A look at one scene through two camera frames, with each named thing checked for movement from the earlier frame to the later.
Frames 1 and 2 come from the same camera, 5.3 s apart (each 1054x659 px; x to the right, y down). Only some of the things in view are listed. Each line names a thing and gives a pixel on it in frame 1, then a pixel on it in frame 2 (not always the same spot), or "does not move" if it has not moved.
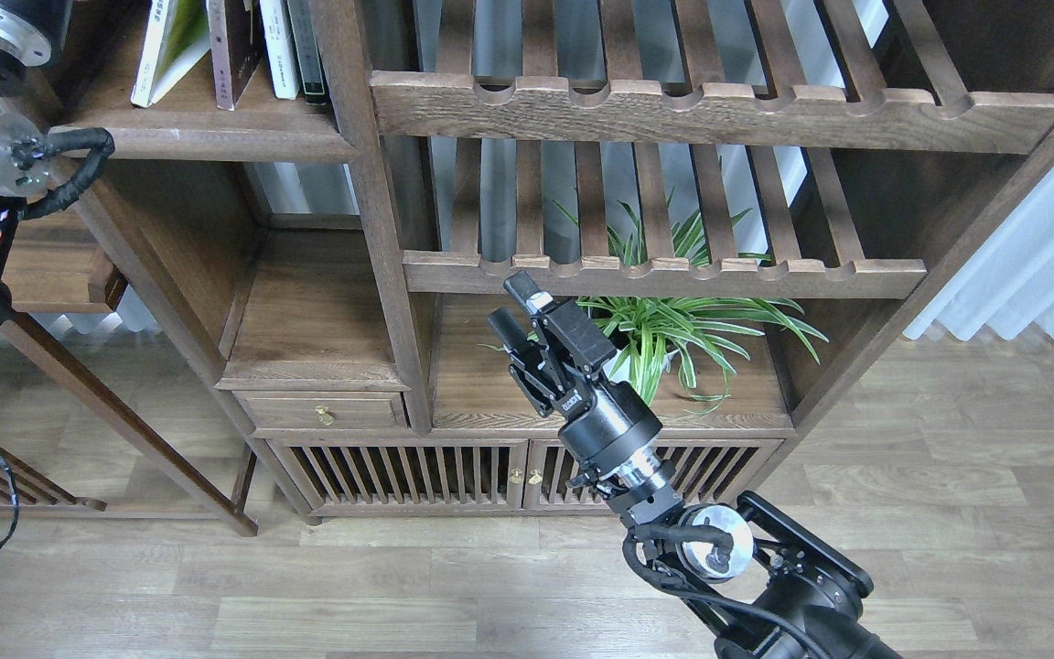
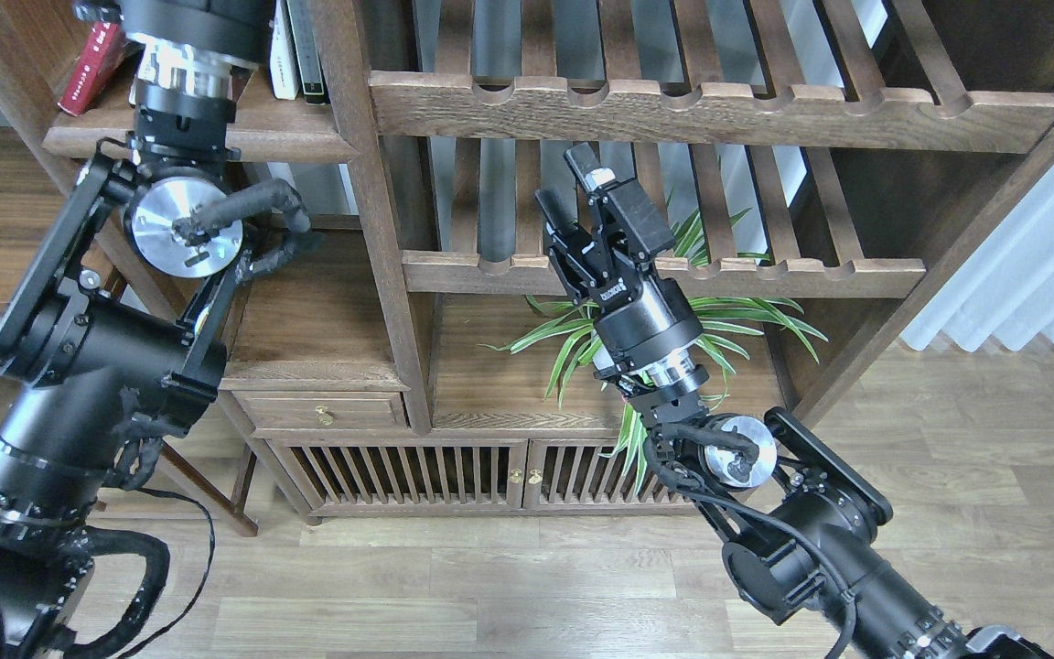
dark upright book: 311,71 does not move
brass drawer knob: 324,415 does not move
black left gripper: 32,32 → 201,49
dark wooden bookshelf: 755,201 does not move
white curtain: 1049,264 does not move
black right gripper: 607,426 → 646,328
